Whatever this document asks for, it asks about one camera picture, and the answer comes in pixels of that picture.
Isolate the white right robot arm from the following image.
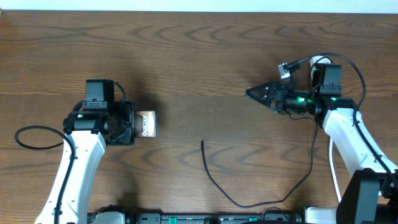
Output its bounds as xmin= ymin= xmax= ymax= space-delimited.
xmin=246 ymin=63 xmax=397 ymax=223

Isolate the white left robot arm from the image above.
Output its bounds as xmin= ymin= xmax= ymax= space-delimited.
xmin=36 ymin=80 xmax=134 ymax=223

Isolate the white power strip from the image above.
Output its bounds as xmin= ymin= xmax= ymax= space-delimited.
xmin=310 ymin=55 xmax=333 ymax=67

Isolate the white power strip cord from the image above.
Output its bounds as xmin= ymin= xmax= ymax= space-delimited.
xmin=328 ymin=138 xmax=342 ymax=203

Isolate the black left camera cable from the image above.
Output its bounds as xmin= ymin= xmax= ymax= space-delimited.
xmin=14 ymin=125 xmax=78 ymax=224

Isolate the black charger cable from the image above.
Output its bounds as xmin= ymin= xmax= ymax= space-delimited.
xmin=200 ymin=55 xmax=335 ymax=209

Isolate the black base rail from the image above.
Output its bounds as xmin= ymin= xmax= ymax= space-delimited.
xmin=87 ymin=212 xmax=304 ymax=224

